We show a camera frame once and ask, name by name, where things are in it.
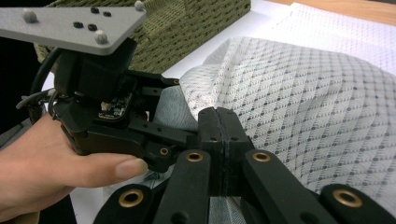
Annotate white mesh laundry bag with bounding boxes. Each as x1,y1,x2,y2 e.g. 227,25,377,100
179,2,396,224

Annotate green woven basket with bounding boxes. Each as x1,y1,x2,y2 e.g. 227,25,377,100
33,0,252,75

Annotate left hand-held gripper cable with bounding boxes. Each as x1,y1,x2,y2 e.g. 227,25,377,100
16,46,64,125

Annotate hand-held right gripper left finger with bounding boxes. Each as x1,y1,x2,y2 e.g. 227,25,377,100
197,106,226,198

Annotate white board sheet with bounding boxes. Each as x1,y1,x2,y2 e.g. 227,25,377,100
41,0,298,224

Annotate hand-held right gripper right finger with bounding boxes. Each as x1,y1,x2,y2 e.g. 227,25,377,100
222,106,255,198

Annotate light blue jeans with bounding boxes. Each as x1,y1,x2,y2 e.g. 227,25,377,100
152,85,200,133

